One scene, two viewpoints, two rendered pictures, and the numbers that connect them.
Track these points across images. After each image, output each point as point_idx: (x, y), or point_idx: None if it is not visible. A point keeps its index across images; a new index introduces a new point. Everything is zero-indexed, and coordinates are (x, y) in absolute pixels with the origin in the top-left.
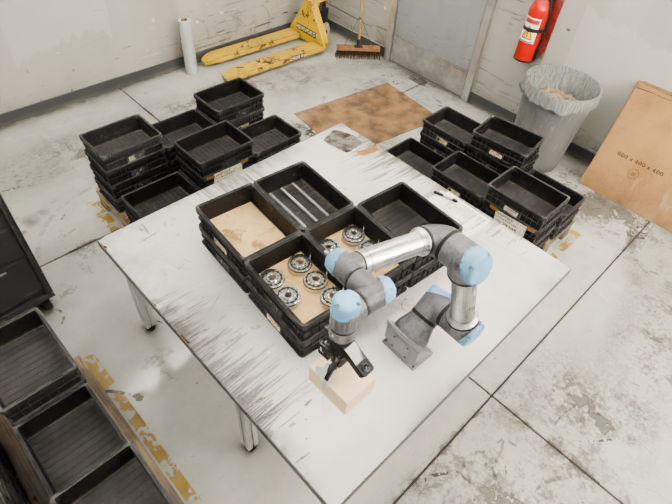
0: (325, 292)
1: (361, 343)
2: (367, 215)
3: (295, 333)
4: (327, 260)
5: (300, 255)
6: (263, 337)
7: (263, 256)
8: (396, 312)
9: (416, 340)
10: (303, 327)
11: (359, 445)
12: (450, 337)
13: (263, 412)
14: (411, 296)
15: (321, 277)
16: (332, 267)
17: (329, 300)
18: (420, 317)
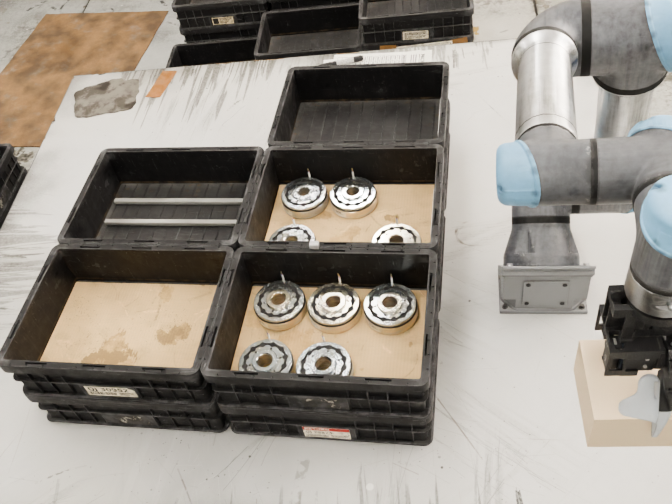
0: (373, 308)
1: (478, 342)
2: (303, 147)
3: (400, 412)
4: (510, 182)
5: (265, 289)
6: (334, 472)
7: (219, 338)
8: (468, 258)
9: (570, 260)
10: (426, 385)
11: (660, 485)
12: (571, 228)
13: None
14: (459, 220)
15: (339, 292)
16: (537, 185)
17: (393, 314)
18: (546, 221)
